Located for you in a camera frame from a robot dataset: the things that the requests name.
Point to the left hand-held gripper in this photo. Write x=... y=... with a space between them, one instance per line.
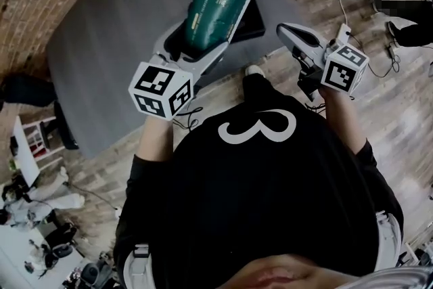
x=159 y=91

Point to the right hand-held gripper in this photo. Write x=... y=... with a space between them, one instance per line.
x=341 y=74

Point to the green packet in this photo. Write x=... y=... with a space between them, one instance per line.
x=213 y=15

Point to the person's right forearm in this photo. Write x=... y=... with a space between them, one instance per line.
x=345 y=122

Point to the person's left forearm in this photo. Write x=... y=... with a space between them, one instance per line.
x=155 y=142

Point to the white power strip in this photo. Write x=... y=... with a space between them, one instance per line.
x=118 y=212
x=344 y=33

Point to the person's white shoe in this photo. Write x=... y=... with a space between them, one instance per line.
x=254 y=70

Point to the person's black trouser leg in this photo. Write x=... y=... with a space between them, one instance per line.
x=257 y=88

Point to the dark table with white legs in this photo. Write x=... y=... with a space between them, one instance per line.
x=111 y=54

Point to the black power adapter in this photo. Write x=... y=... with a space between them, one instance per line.
x=390 y=51

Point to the person in black shirt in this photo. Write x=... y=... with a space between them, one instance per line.
x=257 y=199

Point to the black office chair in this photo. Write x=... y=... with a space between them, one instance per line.
x=37 y=101

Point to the white shelf rack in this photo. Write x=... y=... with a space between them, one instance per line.
x=30 y=152

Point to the person's head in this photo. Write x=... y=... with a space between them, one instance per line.
x=287 y=274

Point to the white cluttered desk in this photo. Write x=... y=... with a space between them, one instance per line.
x=20 y=257

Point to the grey head mount rim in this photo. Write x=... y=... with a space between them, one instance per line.
x=399 y=279

